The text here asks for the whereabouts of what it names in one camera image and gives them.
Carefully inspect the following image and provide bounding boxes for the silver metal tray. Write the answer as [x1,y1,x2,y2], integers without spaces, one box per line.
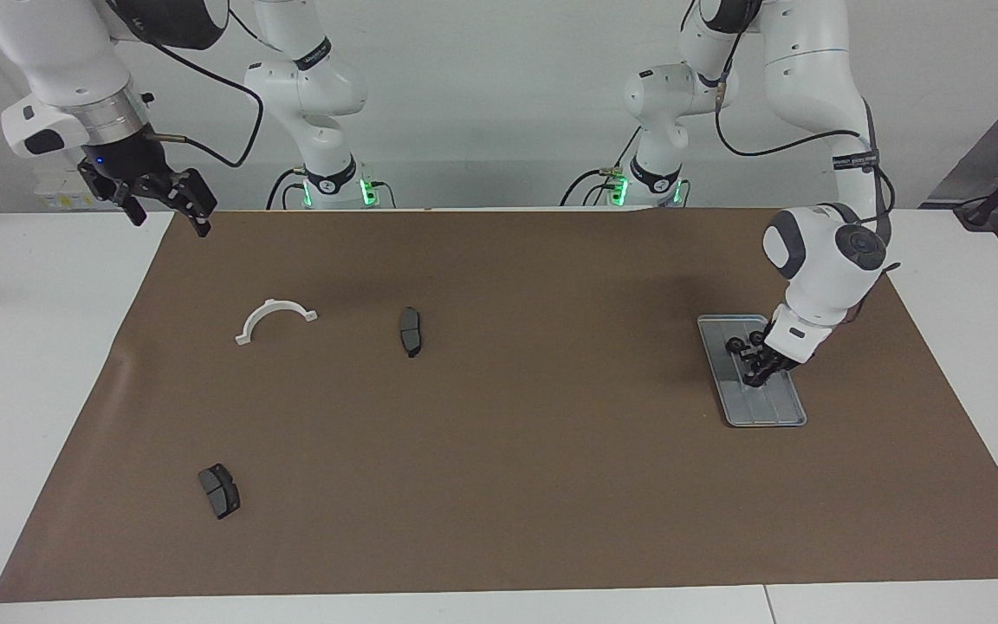
[697,314,808,428]

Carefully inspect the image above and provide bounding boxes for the long grey brake pad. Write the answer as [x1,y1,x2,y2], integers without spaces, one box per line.
[399,307,424,359]

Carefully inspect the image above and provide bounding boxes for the brown table mat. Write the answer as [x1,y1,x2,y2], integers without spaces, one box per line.
[0,208,998,603]

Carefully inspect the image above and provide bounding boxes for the short grey brake pad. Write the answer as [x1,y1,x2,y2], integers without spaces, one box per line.
[198,464,242,521]

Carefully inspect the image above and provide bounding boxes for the white wall power box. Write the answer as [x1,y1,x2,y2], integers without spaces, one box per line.
[34,169,94,211]

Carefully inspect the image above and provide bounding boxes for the black right base cable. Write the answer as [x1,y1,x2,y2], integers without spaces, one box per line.
[267,167,308,211]

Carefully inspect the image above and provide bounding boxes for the black base cable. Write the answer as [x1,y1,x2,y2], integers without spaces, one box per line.
[560,128,643,207]
[267,167,308,211]

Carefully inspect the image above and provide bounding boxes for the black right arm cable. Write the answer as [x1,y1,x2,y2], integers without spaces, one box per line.
[105,0,266,170]

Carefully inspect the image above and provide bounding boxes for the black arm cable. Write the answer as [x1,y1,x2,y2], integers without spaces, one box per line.
[711,0,898,278]
[105,0,266,170]

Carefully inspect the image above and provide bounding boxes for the white half-ring clamp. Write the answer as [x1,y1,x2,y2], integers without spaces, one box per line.
[235,298,319,346]

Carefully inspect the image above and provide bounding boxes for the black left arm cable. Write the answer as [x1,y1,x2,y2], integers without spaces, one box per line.
[711,0,898,278]

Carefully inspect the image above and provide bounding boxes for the black left base cable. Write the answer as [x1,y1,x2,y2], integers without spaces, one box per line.
[560,128,643,207]

